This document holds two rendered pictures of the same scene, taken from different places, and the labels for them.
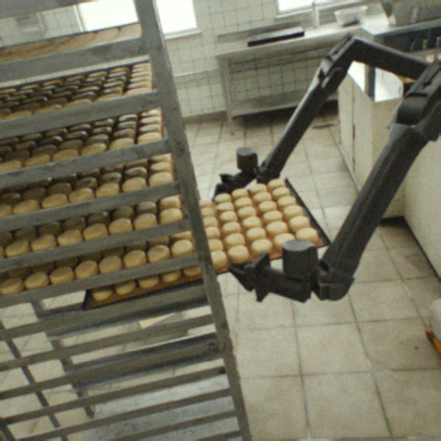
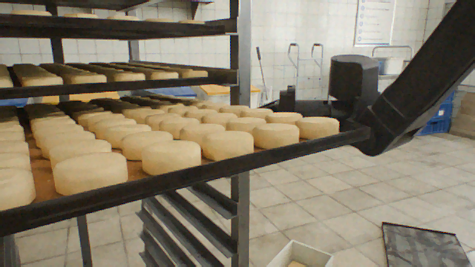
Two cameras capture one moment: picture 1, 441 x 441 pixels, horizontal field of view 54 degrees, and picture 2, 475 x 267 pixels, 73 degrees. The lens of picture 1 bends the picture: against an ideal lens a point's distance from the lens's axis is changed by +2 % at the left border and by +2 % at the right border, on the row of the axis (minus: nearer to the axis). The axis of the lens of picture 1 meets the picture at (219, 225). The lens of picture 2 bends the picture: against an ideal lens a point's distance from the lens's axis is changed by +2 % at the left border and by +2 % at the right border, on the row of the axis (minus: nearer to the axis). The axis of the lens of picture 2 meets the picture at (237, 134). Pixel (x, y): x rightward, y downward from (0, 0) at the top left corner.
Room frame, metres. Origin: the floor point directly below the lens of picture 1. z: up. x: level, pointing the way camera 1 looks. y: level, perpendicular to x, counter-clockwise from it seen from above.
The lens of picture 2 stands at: (0.89, -0.45, 1.10)
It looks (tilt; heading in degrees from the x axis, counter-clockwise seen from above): 15 degrees down; 56
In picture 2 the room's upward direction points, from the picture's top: straight up
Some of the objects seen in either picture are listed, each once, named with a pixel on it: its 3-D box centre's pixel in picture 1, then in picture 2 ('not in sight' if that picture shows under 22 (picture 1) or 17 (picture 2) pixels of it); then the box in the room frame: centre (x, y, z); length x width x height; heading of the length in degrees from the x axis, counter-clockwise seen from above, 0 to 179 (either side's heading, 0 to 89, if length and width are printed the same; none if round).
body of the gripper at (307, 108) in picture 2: (234, 184); (306, 116); (1.28, -0.08, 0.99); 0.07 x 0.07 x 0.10; 46
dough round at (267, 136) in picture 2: (281, 194); (275, 136); (1.11, -0.20, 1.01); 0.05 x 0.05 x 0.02
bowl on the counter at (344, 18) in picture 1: (350, 16); not in sight; (4.92, -1.80, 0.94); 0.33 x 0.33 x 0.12
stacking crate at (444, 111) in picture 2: not in sight; (422, 109); (5.33, 1.68, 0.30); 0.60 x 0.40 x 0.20; 170
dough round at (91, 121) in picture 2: (210, 234); (106, 122); (0.98, 0.03, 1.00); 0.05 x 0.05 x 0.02
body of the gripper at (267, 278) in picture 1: (271, 279); not in sight; (0.75, -0.09, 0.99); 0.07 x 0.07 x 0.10; 46
